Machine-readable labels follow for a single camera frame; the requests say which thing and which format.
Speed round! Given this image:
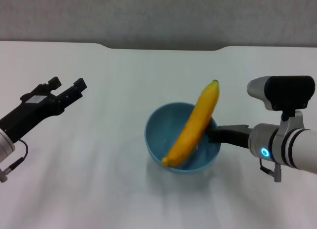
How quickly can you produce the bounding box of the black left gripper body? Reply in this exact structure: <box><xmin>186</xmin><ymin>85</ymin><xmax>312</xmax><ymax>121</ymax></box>
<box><xmin>0</xmin><ymin>90</ymin><xmax>64</xmax><ymax>144</ymax></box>

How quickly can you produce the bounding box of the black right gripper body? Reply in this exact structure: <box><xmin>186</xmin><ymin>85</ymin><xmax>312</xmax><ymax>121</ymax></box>
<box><xmin>216</xmin><ymin>126</ymin><xmax>254</xmax><ymax>150</ymax></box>

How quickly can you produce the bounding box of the yellow plastic banana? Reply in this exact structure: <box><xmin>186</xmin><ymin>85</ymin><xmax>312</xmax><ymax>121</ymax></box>
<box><xmin>161</xmin><ymin>79</ymin><xmax>220</xmax><ymax>168</ymax></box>

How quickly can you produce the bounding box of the blue plastic bowl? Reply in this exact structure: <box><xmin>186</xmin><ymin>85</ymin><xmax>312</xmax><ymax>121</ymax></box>
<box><xmin>144</xmin><ymin>102</ymin><xmax>222</xmax><ymax>175</ymax></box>

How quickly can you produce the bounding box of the left arm cable connector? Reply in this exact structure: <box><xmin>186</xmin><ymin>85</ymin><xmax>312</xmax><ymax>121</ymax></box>
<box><xmin>0</xmin><ymin>139</ymin><xmax>29</xmax><ymax>183</ymax></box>

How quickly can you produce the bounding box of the arm cable connector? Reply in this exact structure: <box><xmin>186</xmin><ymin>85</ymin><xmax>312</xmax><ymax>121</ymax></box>
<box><xmin>259</xmin><ymin>158</ymin><xmax>283</xmax><ymax>183</ymax></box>
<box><xmin>0</xmin><ymin>139</ymin><xmax>29</xmax><ymax>183</ymax></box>

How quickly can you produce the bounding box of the right arm cable connector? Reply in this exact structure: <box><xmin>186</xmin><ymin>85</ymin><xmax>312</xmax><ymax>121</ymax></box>
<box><xmin>259</xmin><ymin>158</ymin><xmax>283</xmax><ymax>183</ymax></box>

